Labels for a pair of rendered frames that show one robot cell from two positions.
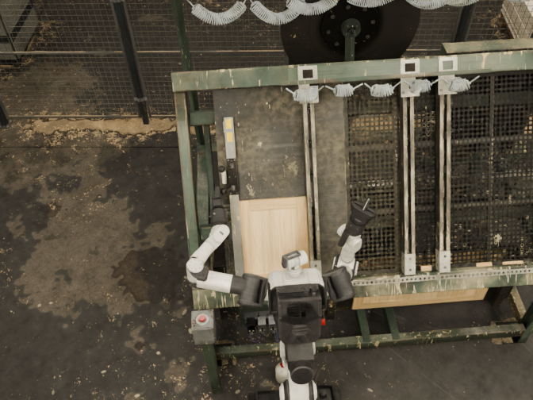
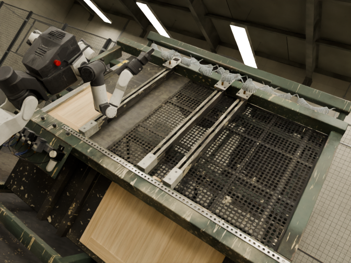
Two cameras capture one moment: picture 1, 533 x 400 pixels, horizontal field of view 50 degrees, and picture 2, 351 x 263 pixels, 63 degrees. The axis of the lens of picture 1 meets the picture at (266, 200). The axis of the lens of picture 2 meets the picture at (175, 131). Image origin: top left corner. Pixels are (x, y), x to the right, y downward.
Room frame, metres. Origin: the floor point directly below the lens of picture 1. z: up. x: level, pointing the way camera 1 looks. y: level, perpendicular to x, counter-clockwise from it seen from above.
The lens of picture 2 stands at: (0.21, -1.67, 1.10)
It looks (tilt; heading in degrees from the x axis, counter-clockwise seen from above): 4 degrees up; 26
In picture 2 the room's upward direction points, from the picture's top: 29 degrees clockwise
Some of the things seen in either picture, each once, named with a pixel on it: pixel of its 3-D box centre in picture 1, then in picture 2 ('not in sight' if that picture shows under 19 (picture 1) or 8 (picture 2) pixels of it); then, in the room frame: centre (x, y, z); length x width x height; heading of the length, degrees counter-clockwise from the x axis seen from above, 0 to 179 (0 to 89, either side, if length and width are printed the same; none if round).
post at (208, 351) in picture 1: (212, 364); not in sight; (1.55, 0.37, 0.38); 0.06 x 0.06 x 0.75; 3
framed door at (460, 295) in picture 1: (424, 280); (149, 241); (2.00, -1.00, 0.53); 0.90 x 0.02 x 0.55; 93
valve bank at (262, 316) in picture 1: (282, 324); (32, 144); (1.64, -0.07, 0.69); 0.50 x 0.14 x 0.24; 93
